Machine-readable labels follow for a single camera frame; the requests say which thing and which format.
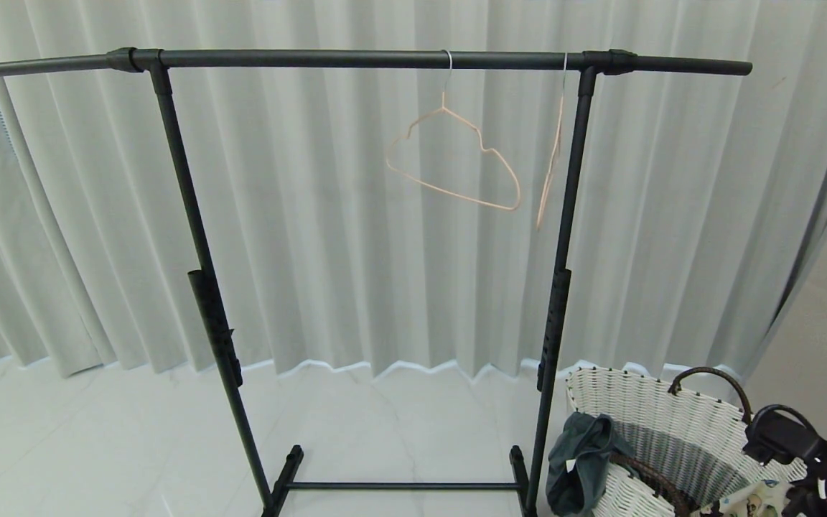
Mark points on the pink clothes hanger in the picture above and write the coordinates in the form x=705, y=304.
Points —
x=444, y=108
x=557, y=143

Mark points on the dark grey T-shirt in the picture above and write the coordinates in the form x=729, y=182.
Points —
x=586, y=459

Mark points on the cream printed garment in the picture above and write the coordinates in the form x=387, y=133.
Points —
x=751, y=499

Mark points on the black clothes rack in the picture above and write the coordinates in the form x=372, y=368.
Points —
x=313, y=59

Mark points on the white laundry basket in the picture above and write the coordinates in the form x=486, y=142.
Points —
x=643, y=409

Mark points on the white curtain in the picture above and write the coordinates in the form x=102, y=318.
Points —
x=313, y=251

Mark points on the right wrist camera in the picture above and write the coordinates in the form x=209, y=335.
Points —
x=787, y=438

